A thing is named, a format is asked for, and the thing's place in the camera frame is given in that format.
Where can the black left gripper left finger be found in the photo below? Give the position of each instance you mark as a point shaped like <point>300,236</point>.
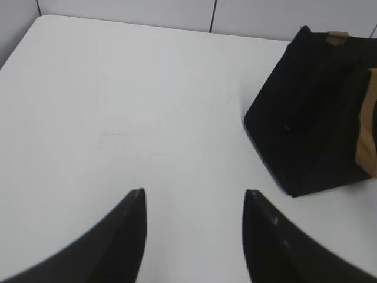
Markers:
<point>111,251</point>

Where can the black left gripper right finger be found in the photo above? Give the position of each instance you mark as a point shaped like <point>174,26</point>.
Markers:
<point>276,250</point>

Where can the black canvas tote bag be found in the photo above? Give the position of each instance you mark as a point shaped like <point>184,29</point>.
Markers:
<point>314,120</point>

